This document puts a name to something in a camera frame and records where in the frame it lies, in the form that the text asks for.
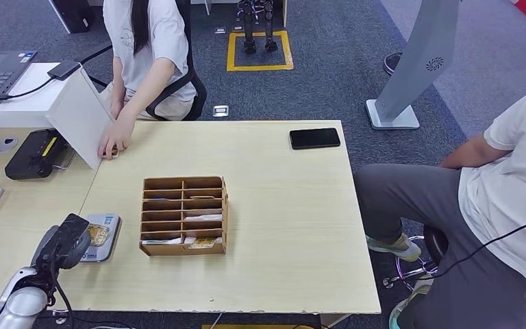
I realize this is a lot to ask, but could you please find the black office chair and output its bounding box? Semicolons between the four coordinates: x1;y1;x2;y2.
79;0;208;122

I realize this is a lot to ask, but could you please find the black stool chrome base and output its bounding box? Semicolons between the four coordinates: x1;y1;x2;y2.
382;224;451;293

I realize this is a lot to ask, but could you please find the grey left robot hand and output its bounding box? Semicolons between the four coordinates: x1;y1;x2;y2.
30;226;92;284

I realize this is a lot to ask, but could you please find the black desktop device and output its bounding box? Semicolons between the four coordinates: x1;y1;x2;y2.
4;128;71;181

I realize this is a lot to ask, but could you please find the black round base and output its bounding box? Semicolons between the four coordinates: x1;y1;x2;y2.
382;51;405;77

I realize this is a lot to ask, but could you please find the yellow floor tape square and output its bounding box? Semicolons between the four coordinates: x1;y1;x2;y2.
226;29;295;73

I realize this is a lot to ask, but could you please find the white black humanoid robot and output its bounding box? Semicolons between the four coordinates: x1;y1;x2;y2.
237;0;280;54

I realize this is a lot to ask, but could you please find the person's left hand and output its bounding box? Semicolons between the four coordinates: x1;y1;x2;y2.
97;112;137;160

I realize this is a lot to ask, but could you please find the black smartphone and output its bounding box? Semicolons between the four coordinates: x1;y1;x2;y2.
289;127;342;151

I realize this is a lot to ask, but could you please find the black mouse cable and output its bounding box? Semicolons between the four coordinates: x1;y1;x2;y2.
419;210;526;281

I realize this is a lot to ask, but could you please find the white counter partition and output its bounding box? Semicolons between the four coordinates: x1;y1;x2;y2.
0;62;117;171

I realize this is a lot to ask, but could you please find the yellow floor tape line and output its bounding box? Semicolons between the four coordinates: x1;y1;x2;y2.
201;324;319;329

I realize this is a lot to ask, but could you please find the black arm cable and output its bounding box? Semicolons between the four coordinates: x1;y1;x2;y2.
49;267;77;329

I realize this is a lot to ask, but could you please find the grey kiosk stand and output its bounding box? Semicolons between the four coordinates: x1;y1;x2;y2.
365;0;462;132

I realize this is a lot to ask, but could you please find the wooden card organizer box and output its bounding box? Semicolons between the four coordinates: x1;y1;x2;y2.
138;175;230;258

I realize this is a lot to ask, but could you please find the black power adapter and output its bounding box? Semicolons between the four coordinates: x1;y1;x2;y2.
47;59;82;82

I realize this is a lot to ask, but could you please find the black cabinet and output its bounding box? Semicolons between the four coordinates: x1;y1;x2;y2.
47;0;96;34

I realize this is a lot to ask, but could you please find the seated person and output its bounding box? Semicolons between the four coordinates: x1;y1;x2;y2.
353;80;526;329
97;0;199;161

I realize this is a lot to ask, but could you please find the black adapter cable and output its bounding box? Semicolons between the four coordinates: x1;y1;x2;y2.
0;75;56;101

